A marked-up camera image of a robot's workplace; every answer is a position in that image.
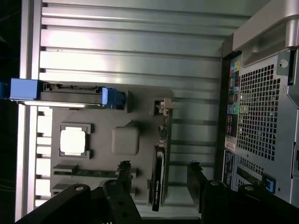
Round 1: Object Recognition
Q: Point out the green RAM stick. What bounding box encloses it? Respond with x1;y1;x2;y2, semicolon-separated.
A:
53;168;136;178

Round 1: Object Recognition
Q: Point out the blue case latch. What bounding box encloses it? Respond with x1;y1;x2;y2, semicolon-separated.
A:
262;174;277;195

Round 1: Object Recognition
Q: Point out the silver CPU chip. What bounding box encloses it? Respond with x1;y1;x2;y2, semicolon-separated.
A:
60;126;87;156

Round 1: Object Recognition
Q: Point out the grey plastic parts rack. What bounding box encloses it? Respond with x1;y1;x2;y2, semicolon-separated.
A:
50;90;179;212

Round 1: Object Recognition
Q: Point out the open grey PC case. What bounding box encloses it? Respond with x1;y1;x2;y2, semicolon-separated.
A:
219;0;299;207

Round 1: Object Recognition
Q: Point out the hard disk in blue carrier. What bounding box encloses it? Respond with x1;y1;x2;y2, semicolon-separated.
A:
0;78;126;111

